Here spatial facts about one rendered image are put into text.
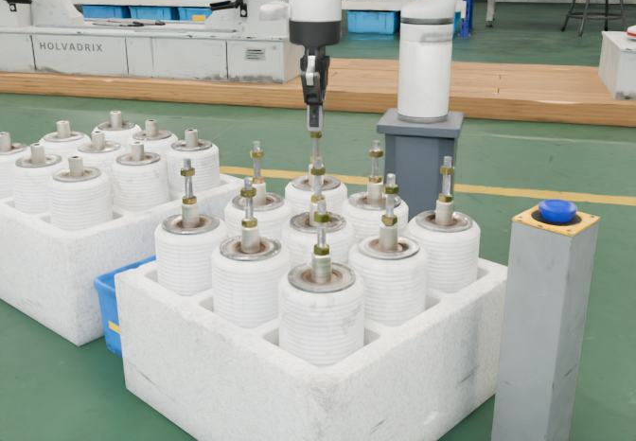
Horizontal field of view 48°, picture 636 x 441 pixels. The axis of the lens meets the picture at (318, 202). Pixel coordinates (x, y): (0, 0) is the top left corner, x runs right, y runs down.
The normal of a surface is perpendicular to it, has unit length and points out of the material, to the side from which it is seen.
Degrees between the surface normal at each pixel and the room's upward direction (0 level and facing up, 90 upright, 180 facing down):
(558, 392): 90
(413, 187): 90
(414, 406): 90
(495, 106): 90
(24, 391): 0
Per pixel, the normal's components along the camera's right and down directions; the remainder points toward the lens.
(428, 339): 0.73, 0.23
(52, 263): -0.65, 0.25
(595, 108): -0.25, 0.33
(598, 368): 0.00, -0.94
